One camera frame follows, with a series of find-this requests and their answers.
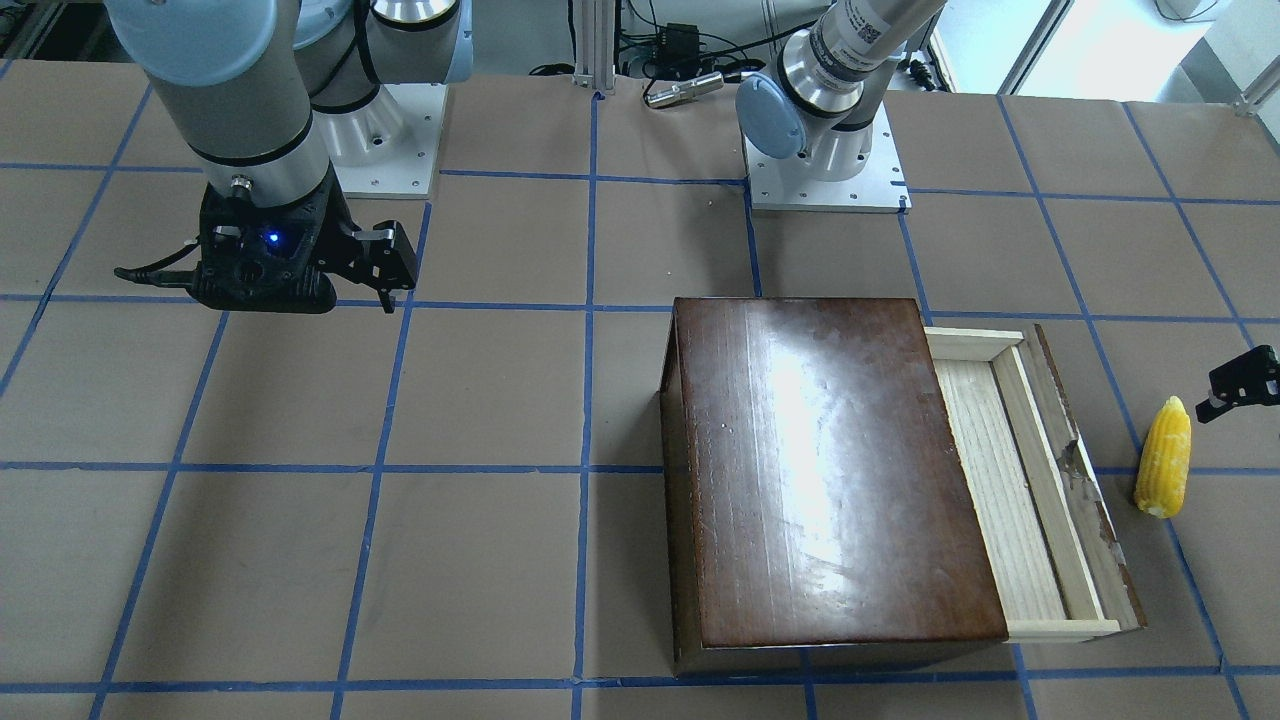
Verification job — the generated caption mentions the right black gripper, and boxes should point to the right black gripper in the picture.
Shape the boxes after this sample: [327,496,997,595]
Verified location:
[189,169,419,314]

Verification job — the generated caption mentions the wooden drawer with white handle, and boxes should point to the wooden drawer with white handle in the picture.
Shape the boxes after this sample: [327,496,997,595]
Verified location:
[925,325,1148,643]

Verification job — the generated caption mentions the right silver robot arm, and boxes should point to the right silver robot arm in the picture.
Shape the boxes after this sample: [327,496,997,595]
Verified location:
[106,1,474,314]

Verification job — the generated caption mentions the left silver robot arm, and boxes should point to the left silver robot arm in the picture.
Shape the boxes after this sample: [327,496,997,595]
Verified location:
[736,1,1277,423]

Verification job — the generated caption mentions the yellow corn cob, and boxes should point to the yellow corn cob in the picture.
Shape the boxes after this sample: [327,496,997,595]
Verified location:
[1133,396,1192,519]

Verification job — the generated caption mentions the dark wooden drawer box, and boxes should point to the dark wooden drawer box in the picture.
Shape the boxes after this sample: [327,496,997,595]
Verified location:
[658,297,1010,676]

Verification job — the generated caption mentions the black power adapter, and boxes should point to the black power adapter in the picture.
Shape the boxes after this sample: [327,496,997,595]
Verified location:
[655,22,701,76]

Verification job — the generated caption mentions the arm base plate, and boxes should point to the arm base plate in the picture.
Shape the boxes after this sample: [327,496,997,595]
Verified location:
[315,85,449,200]
[742,105,913,214]

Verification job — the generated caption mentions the aluminium frame post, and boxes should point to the aluminium frame post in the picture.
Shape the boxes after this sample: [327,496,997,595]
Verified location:
[570,1,620,97]

